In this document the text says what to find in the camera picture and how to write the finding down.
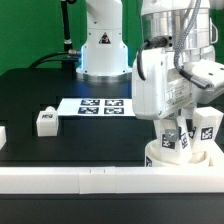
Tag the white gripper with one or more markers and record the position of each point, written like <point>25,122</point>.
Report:
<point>164,91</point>

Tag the white left fence piece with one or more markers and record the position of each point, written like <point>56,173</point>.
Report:
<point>2,136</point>

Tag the white round stool seat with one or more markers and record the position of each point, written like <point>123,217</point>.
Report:
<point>155,156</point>

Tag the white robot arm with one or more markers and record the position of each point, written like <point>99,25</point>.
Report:
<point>175,65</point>

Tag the white marker sheet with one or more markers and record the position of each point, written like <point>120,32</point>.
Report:
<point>95,107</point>

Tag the white front fence bar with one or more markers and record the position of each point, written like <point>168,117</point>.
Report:
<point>110,180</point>

